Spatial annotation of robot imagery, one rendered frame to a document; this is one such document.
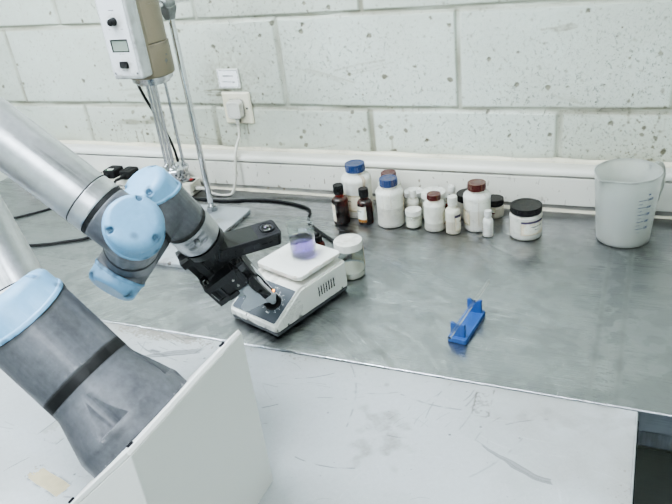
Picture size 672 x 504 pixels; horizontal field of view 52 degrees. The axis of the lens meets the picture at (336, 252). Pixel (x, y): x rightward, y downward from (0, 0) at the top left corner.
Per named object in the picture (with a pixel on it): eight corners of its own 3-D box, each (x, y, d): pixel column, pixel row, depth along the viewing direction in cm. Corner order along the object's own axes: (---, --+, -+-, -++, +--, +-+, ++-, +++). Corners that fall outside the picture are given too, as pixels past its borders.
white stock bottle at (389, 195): (397, 230, 158) (393, 184, 153) (373, 226, 162) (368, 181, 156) (410, 219, 163) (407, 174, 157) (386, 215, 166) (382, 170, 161)
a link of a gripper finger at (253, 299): (253, 317, 127) (225, 290, 121) (279, 297, 127) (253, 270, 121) (259, 328, 125) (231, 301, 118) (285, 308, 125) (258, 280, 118)
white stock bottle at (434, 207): (433, 234, 155) (431, 199, 151) (420, 227, 158) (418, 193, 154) (450, 228, 157) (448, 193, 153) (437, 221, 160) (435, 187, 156)
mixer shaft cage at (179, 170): (180, 186, 160) (155, 78, 148) (156, 184, 162) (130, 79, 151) (196, 175, 165) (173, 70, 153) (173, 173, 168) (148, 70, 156)
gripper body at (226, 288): (211, 282, 123) (170, 244, 115) (249, 253, 123) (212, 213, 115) (224, 309, 118) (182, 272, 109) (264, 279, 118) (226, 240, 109)
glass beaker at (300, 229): (286, 255, 136) (280, 218, 132) (311, 247, 138) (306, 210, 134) (298, 267, 131) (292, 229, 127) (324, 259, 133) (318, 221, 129)
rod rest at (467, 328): (465, 345, 118) (465, 328, 116) (447, 341, 119) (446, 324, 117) (485, 315, 125) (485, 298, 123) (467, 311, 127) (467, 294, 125)
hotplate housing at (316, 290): (278, 339, 125) (271, 302, 122) (231, 318, 134) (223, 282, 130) (356, 285, 139) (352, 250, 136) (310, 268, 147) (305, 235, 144)
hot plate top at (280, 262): (299, 282, 127) (298, 278, 126) (255, 266, 134) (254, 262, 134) (342, 255, 134) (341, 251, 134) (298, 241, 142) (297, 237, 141)
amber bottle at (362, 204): (369, 217, 166) (366, 183, 162) (376, 223, 163) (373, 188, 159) (356, 222, 165) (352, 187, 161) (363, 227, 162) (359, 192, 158)
